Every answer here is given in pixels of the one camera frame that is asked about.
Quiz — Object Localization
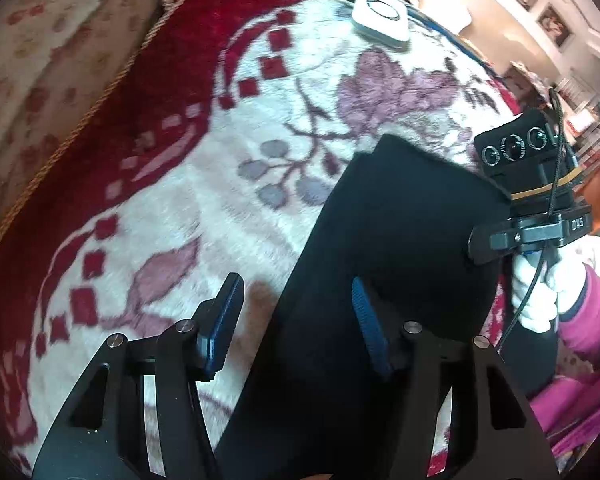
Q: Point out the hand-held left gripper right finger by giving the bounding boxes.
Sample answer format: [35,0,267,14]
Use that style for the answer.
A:
[351,276,563,480]

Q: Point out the black pants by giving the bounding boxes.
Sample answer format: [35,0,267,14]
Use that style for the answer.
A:
[215,132,562,480]

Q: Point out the white cloth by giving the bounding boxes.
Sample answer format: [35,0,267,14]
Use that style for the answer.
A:
[420,0,475,36]

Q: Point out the red and white plush blanket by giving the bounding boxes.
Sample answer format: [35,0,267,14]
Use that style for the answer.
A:
[0,0,531,480]

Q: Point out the person's right hand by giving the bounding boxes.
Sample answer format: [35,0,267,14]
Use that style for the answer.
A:
[509,246,588,334]

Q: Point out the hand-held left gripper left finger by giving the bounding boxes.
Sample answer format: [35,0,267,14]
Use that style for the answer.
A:
[31,272,246,480]

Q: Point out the person's right forearm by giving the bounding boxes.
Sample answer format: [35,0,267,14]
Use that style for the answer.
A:
[555,262,600,378]

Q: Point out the person's pink clothing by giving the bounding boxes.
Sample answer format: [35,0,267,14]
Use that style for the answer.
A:
[527,367,600,473]

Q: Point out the small framed picture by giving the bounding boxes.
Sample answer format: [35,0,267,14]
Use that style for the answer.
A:
[535,4,574,51]

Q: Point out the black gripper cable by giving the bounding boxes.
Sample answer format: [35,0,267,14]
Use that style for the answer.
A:
[495,87,581,353]

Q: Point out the beige floral bed sheet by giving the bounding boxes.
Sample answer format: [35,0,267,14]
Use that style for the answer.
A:
[0,0,221,273]

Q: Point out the white square device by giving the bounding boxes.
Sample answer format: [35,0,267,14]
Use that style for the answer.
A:
[351,0,412,51]

